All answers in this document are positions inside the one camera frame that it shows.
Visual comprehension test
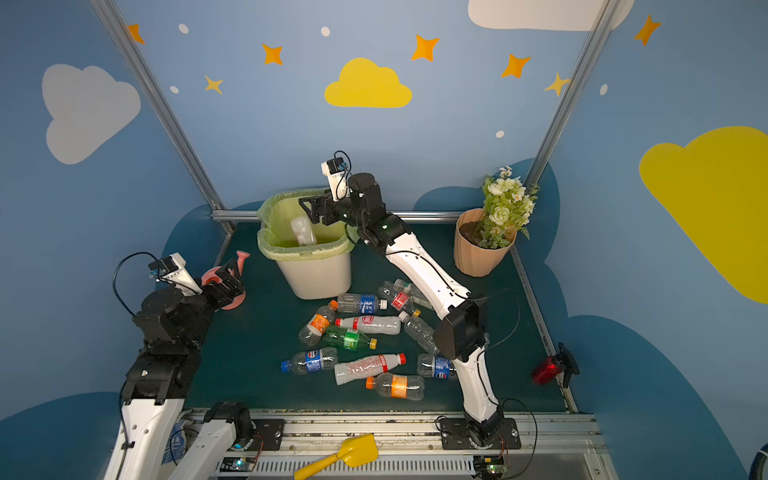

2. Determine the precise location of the white bottle red cap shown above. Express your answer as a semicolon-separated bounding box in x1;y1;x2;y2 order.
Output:
333;353;406;385
290;216;317;246

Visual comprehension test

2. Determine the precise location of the clear bottle blue label white cap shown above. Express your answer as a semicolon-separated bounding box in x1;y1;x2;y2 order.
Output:
329;293;388;315

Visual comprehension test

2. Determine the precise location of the clear bottle white cap green label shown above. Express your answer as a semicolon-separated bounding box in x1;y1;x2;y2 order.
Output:
394;279;433;310

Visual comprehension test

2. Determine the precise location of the white bottle red label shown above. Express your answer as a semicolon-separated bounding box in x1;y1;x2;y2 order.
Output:
335;315;402;336

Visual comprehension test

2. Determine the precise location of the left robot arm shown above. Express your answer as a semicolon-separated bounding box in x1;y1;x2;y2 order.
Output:
105;251;250;479

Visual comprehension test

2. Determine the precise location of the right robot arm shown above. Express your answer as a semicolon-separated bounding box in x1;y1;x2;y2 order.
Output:
299;173;504;447

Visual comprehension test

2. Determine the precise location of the green bin liner bag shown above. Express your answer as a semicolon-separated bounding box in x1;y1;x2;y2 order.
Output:
257;189;358;262

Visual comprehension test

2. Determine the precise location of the white plastic waste bin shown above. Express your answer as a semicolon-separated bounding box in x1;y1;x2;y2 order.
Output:
262;193;354;301

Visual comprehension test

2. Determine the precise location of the pink watering can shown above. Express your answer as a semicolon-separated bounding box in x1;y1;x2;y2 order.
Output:
201;250;250;310

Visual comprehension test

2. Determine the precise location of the clear bottle orange label upper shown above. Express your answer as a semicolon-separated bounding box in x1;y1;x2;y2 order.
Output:
298;300;338;347

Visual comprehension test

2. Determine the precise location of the clear bottle orange label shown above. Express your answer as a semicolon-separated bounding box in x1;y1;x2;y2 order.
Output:
365;373;425;401
298;300;338;347

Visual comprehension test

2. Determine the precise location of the pepsi bottle blue cap left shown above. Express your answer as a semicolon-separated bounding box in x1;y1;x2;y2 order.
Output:
280;347;339;375

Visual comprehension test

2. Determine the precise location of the pepsi bottle blue cap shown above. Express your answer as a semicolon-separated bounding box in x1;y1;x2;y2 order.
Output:
417;353;458;380
280;347;339;375

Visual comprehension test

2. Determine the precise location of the clear bottle red label yellow cap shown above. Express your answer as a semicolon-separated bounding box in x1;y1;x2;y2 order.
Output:
378;281;421;316

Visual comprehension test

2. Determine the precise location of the green plastic bottle yellow cap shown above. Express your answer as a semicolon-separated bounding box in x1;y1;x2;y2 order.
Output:
323;326;377;351

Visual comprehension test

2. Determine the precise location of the terracotta ribbed flower pot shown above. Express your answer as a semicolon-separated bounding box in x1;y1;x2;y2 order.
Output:
454;208;517;277

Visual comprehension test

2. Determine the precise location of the clear bottle white cap ribbed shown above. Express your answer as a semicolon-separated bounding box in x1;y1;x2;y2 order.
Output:
398;310;440;356

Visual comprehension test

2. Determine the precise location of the blue dotted work glove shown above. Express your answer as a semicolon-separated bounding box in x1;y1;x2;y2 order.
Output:
161;421;188;465

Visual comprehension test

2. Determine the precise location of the left controller board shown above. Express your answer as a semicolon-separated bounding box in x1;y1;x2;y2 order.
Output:
219;456;257;474

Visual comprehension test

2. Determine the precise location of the controller board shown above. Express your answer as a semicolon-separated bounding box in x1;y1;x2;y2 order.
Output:
471;456;509;480
219;456;257;474

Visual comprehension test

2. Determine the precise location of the white artificial flower plant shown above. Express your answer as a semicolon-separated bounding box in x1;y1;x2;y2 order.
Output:
477;166;539;250

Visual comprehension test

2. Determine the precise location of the pepsi bottle blue cap right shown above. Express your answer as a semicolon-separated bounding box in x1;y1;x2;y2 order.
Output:
417;353;458;380

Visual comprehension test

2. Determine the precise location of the clear bottle orange label lower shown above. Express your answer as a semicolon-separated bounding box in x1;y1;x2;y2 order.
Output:
365;373;425;401

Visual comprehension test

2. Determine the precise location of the yellow toy shovel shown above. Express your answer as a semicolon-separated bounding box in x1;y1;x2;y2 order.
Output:
293;434;379;480

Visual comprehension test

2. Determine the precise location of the red emergency stop button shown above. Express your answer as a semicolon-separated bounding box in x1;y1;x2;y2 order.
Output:
531;342;580;388

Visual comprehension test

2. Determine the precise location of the right controller board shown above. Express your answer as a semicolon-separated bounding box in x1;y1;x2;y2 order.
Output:
471;456;509;480

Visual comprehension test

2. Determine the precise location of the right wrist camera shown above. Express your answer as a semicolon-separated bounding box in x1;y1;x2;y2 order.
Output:
321;157;348;201

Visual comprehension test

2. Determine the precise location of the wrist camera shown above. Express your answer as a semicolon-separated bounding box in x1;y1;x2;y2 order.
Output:
148;252;199;294
321;157;348;201

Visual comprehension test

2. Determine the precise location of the aluminium back frame rail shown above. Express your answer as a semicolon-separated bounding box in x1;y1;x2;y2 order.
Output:
211;210;461;224

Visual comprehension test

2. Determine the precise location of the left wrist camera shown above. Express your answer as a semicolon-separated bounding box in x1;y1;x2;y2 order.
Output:
148;252;199;294

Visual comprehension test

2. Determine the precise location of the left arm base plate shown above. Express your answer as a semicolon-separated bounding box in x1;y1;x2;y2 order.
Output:
246;418;285;452

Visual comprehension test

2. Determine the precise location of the left aluminium frame post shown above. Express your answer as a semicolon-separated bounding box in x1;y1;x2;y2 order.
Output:
90;0;226;213

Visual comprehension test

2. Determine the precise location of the aluminium frame post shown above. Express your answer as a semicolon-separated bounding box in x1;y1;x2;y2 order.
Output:
90;0;226;213
524;0;621;187

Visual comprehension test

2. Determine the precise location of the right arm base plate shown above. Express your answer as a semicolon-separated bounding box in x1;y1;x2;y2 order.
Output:
435;415;522;450

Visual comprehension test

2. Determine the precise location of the right aluminium frame post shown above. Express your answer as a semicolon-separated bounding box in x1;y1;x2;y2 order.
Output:
524;0;621;187

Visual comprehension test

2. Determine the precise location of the front aluminium rail bed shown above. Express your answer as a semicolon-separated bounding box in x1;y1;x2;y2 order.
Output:
95;410;619;480

